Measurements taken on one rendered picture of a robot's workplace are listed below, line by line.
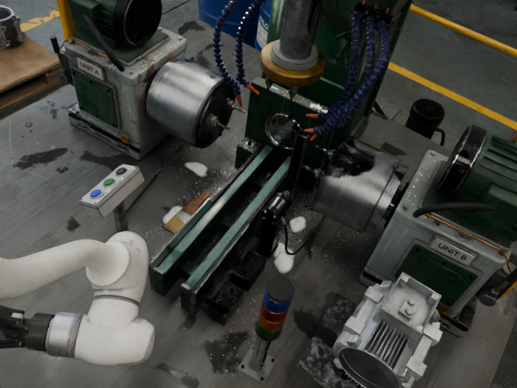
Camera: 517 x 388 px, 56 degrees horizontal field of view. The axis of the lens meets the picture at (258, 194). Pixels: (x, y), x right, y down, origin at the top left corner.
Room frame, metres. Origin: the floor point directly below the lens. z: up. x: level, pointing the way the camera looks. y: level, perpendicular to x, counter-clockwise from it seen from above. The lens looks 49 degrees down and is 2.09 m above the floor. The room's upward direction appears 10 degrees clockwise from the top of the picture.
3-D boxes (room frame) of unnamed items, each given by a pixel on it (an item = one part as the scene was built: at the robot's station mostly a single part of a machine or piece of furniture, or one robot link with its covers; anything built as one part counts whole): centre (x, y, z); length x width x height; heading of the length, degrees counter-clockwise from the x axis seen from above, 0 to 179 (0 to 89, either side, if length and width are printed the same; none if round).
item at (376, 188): (0.99, -0.32, 1.04); 0.41 x 0.25 x 0.25; 67
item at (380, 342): (0.54, -0.36, 1.01); 0.20 x 0.19 x 0.19; 152
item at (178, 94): (1.26, 0.31, 1.04); 0.37 x 0.25 x 0.25; 67
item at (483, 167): (0.84, -0.59, 1.16); 0.33 x 0.26 x 0.42; 67
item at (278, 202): (1.03, -0.16, 0.92); 0.45 x 0.13 x 0.24; 157
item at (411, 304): (0.57, -0.38, 1.11); 0.12 x 0.11 x 0.07; 152
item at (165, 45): (1.35, 0.53, 0.99); 0.35 x 0.31 x 0.37; 67
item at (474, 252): (0.89, -0.56, 0.99); 0.35 x 0.31 x 0.37; 67
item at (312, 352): (0.53, -0.34, 0.86); 0.27 x 0.24 x 0.12; 67
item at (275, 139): (1.20, -0.05, 1.01); 0.15 x 0.02 x 0.15; 67
